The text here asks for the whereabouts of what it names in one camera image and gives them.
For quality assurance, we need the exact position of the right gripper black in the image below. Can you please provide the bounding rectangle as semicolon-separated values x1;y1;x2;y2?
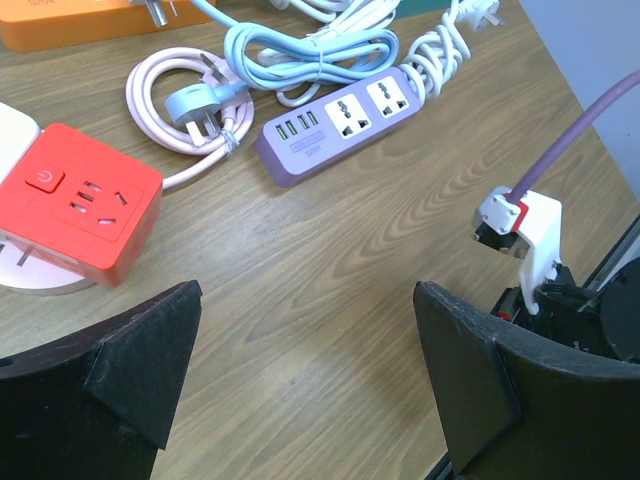
489;214;640;364

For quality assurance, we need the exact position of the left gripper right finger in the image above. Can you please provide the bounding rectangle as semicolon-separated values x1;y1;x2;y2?
413;281;639;479

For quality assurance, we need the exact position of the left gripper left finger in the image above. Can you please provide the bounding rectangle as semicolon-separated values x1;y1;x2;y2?
1;280;202;479

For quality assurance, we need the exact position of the pink round power strip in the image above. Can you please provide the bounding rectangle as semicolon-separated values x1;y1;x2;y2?
1;240;94;296

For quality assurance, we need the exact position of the red cube socket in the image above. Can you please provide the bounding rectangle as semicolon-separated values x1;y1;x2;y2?
1;123;163;287

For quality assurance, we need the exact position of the white cube socket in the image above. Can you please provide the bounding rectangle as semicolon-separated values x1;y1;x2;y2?
0;103;42;181

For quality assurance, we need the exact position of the purple power strip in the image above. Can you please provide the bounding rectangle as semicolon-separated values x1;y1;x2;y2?
255;67;422;188

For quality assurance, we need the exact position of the orange power strip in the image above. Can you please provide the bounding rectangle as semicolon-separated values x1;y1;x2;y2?
1;0;210;53

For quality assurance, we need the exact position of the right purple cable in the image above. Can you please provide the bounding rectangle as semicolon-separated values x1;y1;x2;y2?
509;69;640;201

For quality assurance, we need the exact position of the white coiled cord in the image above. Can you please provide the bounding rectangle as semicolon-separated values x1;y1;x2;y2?
398;0;506;101

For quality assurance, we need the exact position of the pink round strip cord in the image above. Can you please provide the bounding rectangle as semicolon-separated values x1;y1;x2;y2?
124;46;256;191

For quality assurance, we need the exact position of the light blue coiled cord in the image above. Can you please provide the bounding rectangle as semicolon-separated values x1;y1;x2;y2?
164;0;401;139

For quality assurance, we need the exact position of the white cord with plug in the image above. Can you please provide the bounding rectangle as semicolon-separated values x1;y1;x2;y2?
267;0;401;109

